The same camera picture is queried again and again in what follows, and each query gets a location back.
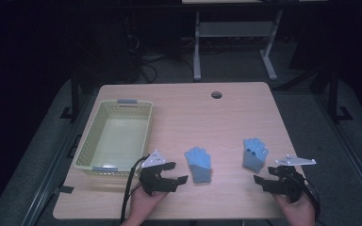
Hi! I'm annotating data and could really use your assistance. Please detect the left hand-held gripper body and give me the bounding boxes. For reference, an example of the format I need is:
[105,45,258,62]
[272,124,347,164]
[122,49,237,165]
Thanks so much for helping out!
[138,150,179,198]

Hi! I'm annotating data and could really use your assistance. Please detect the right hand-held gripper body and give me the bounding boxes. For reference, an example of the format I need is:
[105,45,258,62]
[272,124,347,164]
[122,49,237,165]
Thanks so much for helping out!
[265,153,317,203]

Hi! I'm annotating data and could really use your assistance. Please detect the blue knit glove with face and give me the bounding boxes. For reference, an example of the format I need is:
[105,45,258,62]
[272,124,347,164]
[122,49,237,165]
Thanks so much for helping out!
[241,137,270,174]

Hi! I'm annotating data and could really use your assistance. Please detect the plain blue knit glove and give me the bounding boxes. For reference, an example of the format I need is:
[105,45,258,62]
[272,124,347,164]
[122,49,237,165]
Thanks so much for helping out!
[184,146,213,186]

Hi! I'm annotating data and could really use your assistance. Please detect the pale yellow perforated plastic basket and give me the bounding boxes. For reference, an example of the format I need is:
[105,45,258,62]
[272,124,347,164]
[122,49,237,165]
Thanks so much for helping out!
[73,99,155,177]

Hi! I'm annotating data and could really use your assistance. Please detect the person's left hand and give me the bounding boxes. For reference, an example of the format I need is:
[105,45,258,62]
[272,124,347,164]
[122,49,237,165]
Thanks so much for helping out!
[124,186,168,226]

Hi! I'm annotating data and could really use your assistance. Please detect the person's right hand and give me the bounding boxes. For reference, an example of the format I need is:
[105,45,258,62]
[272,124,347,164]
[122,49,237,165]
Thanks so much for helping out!
[271,191,317,226]

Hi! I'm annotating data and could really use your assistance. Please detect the dark table edge clip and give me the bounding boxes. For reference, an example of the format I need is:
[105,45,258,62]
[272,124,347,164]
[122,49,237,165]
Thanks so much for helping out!
[54,185,75,195]

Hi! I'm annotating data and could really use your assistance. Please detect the black metal stand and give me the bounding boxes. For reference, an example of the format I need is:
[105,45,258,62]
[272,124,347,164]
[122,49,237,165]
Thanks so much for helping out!
[59,70,81,121]
[326,67,354,122]

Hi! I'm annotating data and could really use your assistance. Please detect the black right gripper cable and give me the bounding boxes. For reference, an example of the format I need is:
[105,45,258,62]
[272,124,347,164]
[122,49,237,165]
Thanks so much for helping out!
[299,174,322,226]

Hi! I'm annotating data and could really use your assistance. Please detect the floor cables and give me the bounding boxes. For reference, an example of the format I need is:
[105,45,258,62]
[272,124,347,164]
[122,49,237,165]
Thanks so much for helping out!
[136,51,168,84]

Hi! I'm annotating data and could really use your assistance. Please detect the white metal desk frame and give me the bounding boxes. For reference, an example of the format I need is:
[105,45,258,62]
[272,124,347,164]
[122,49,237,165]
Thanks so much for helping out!
[192,8,285,82]

